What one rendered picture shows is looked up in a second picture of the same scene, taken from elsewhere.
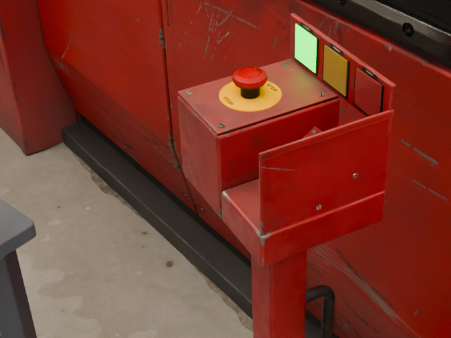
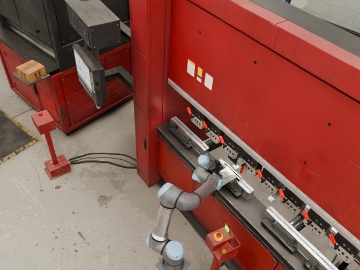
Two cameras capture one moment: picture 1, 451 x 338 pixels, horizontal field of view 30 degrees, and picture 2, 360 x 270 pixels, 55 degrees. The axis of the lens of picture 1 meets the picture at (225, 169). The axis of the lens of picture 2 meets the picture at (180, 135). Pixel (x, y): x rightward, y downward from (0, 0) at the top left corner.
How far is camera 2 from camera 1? 193 cm
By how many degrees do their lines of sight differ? 9
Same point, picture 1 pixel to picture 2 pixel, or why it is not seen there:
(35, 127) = (151, 182)
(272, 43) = (218, 207)
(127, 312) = (177, 237)
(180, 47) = not seen: hidden behind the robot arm
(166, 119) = not seen: hidden behind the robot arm
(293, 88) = (224, 235)
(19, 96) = (149, 177)
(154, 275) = (182, 227)
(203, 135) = (211, 243)
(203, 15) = not seen: hidden behind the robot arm
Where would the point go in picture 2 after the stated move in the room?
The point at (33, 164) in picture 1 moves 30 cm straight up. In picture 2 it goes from (150, 190) to (150, 173)
